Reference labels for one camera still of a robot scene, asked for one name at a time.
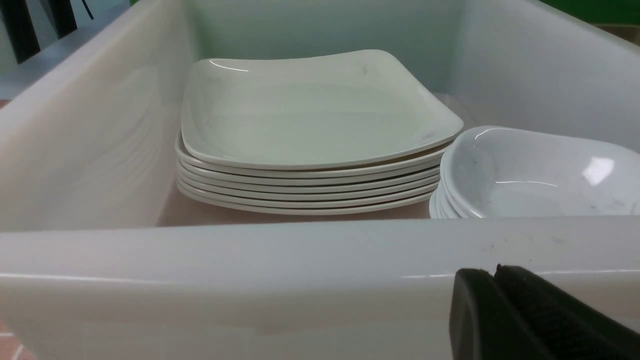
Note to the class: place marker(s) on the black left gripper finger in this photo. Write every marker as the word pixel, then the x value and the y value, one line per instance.
pixel 515 314

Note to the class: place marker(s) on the top stacked white plate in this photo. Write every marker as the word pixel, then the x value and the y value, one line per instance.
pixel 337 110

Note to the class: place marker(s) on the lower stacked white bowls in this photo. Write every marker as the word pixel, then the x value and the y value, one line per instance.
pixel 439 205

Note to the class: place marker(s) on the top stacked white bowl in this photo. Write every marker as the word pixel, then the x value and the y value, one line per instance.
pixel 500 172

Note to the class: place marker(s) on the lower stacked white plates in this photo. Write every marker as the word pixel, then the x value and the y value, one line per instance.
pixel 357 190

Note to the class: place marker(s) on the green backdrop cloth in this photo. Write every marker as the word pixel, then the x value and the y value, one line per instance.
pixel 620 12

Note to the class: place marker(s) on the large white plastic bin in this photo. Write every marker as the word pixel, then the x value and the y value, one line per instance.
pixel 103 258

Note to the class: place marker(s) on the pink checkered tablecloth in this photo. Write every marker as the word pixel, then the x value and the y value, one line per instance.
pixel 10 347

